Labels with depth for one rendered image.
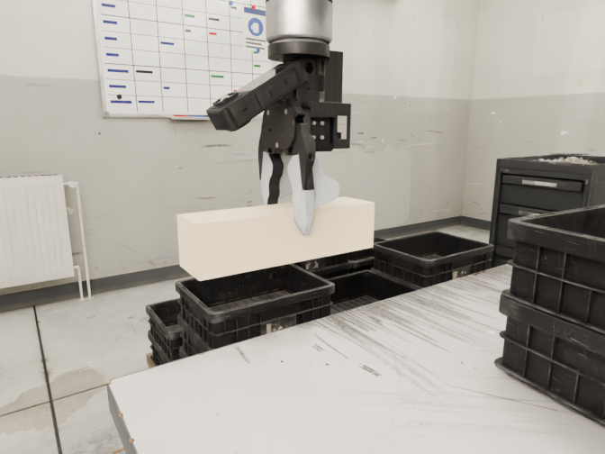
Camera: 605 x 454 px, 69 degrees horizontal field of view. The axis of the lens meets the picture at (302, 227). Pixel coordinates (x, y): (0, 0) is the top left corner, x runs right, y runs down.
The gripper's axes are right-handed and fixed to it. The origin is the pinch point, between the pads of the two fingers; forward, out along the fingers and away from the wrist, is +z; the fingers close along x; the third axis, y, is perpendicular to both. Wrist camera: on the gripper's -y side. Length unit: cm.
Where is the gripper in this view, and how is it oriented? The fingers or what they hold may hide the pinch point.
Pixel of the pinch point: (284, 221)
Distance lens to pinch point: 53.4
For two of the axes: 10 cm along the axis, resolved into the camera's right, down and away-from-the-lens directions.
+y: 8.3, -1.2, 5.4
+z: -0.1, 9.8, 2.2
